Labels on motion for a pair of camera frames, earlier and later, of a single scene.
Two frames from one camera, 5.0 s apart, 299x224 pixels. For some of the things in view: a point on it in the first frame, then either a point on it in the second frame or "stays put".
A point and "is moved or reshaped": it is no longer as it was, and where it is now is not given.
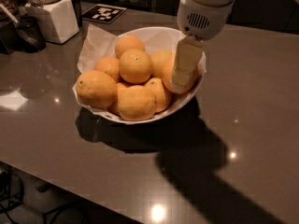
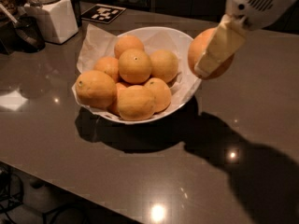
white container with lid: x=58 y=18 stays put
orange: x=168 y=82 is moved or reshaped
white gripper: x=204 y=20 to x=259 y=7
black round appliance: x=21 y=36 stays put
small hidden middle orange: x=116 y=108 stays put
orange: x=135 y=65 stays put
